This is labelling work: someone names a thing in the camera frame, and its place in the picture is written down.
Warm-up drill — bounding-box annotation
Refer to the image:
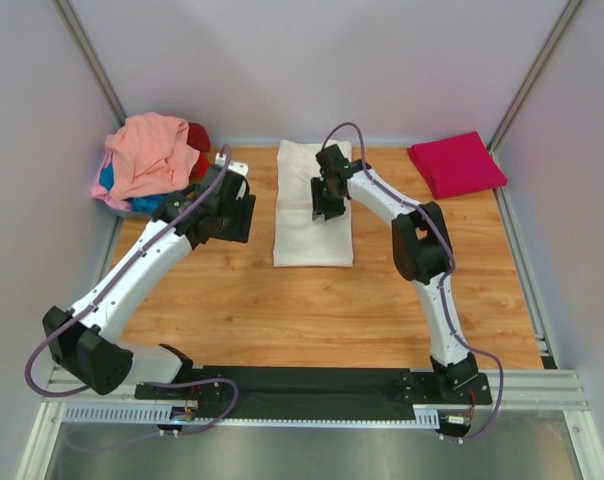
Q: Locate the white t shirt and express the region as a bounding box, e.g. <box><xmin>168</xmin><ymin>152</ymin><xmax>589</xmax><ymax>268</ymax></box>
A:
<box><xmin>273</xmin><ymin>140</ymin><xmax>354</xmax><ymax>268</ymax></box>

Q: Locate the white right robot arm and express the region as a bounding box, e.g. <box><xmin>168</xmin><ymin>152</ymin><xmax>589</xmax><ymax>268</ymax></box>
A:
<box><xmin>311</xmin><ymin>159</ymin><xmax>479</xmax><ymax>404</ymax></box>

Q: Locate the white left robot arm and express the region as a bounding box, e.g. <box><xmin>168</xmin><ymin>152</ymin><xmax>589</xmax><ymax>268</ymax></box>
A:
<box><xmin>43</xmin><ymin>162</ymin><xmax>256</xmax><ymax>401</ymax></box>

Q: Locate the dark red t shirt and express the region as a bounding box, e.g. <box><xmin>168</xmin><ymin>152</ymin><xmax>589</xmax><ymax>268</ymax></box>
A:
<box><xmin>187</xmin><ymin>123</ymin><xmax>211</xmax><ymax>182</ymax></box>

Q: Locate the blue t shirt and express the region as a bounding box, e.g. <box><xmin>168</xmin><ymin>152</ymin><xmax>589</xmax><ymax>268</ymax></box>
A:
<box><xmin>99</xmin><ymin>159</ymin><xmax>187</xmax><ymax>215</ymax></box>

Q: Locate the peach t shirt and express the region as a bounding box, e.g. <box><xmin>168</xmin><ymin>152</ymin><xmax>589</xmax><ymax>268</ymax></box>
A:
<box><xmin>105</xmin><ymin>112</ymin><xmax>200</xmax><ymax>200</ymax></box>

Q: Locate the pink t shirt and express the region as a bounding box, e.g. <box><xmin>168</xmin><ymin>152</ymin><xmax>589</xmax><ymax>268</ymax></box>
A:
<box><xmin>91</xmin><ymin>152</ymin><xmax>132</xmax><ymax>212</ymax></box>

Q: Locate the folded magenta t shirt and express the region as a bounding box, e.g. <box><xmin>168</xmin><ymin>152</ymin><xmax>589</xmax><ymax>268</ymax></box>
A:
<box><xmin>407</xmin><ymin>131</ymin><xmax>508</xmax><ymax>199</ymax></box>

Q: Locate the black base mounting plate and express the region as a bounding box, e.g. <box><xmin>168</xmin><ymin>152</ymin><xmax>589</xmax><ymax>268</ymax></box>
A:
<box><xmin>135</xmin><ymin>365</ymin><xmax>492</xmax><ymax>420</ymax></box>

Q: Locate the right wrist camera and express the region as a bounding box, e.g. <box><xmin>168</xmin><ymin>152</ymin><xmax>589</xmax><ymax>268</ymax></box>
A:
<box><xmin>316</xmin><ymin>144</ymin><xmax>350</xmax><ymax>175</ymax></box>

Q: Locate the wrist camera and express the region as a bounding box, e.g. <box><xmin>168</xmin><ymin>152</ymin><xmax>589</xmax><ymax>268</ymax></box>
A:
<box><xmin>214</xmin><ymin>153</ymin><xmax>249</xmax><ymax>177</ymax></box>
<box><xmin>316</xmin><ymin>144</ymin><xmax>350</xmax><ymax>175</ymax></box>

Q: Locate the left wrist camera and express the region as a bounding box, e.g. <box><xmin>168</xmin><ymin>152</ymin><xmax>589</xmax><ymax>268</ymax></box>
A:
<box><xmin>214</xmin><ymin>153</ymin><xmax>249</xmax><ymax>177</ymax></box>

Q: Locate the slotted white cable duct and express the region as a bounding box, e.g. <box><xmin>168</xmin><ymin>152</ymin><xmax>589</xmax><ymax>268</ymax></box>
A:
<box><xmin>63</xmin><ymin>403</ymin><xmax>440</xmax><ymax>430</ymax></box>

